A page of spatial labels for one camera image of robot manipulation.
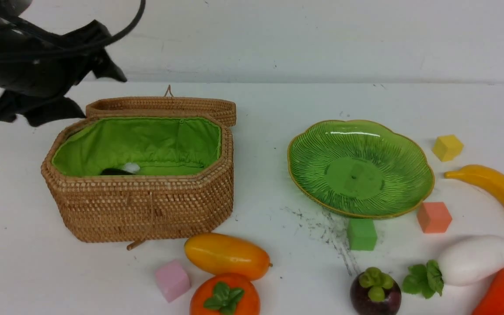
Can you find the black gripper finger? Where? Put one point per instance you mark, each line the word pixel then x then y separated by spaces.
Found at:
pixel 38 110

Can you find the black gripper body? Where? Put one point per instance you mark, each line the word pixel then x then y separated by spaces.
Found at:
pixel 36 62

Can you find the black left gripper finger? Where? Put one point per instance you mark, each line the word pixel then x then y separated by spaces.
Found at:
pixel 102 66

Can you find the purple eggplant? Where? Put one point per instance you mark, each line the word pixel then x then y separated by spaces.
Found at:
pixel 115 172

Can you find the yellow orange mango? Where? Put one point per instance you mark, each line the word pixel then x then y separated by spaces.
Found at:
pixel 217 253

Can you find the orange persimmon green leaf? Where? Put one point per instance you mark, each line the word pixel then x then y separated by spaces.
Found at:
pixel 226 294

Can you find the dark purple mangosteen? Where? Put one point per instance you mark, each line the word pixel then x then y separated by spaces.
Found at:
pixel 374 292

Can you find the white radish green leaves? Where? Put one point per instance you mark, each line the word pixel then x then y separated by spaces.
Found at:
pixel 461 264

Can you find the woven wicker basket green lining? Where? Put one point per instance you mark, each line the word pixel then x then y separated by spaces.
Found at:
pixel 180 150

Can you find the pink foam cube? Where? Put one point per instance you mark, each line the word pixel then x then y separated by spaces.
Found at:
pixel 172 280

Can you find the green glass leaf plate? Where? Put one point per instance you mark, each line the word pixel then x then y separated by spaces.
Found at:
pixel 360 169

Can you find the green foam cube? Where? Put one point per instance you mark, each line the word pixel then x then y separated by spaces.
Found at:
pixel 361 234

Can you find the yellow foam cube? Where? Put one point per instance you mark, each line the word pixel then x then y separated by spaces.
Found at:
pixel 447 147

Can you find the orange foam cube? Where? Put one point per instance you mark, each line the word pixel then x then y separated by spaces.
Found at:
pixel 434 217

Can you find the yellow banana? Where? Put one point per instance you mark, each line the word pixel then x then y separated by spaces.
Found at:
pixel 488 179

